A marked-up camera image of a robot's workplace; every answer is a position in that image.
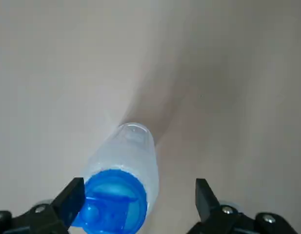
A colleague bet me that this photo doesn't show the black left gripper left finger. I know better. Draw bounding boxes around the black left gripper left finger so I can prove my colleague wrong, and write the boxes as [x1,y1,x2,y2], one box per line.
[0,177,85,234]

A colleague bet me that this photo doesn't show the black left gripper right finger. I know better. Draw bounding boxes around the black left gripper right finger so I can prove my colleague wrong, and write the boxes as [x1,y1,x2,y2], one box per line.
[189,178,300,234]

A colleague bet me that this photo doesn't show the clear drink bottle blue cap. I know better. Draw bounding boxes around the clear drink bottle blue cap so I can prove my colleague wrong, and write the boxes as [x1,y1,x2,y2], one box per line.
[71,122,159,234]

